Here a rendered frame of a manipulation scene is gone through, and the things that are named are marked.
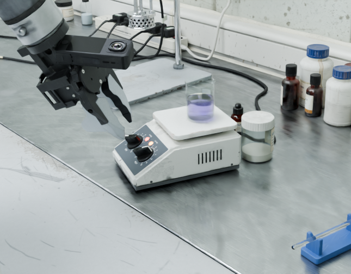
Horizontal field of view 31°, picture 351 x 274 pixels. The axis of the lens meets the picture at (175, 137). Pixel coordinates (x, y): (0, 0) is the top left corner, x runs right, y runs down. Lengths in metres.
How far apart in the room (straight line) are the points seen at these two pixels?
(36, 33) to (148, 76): 0.67
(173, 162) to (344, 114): 0.41
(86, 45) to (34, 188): 0.29
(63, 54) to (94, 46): 0.05
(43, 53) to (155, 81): 0.60
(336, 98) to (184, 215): 0.45
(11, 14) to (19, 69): 0.82
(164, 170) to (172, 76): 0.54
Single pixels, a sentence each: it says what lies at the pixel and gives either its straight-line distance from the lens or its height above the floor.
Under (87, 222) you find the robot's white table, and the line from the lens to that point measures 0.99.
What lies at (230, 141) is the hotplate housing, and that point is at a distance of 1.09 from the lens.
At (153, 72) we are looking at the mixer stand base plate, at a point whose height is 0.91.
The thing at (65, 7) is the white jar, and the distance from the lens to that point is 2.19.
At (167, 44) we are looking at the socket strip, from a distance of 1.78.
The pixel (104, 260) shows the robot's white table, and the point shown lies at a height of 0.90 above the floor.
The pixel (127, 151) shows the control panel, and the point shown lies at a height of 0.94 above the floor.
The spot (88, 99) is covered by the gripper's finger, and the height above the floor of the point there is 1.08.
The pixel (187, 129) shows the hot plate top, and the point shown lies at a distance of 1.07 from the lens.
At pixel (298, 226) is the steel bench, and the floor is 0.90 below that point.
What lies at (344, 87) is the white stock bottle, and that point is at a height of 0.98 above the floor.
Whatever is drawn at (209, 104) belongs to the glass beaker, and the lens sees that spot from 1.08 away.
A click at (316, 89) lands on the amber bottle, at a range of 1.34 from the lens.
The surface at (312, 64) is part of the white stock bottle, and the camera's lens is 1.37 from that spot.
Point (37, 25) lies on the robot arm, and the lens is 0.93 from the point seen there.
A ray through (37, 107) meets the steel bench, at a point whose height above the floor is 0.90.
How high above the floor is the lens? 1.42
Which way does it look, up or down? 25 degrees down
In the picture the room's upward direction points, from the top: 2 degrees counter-clockwise
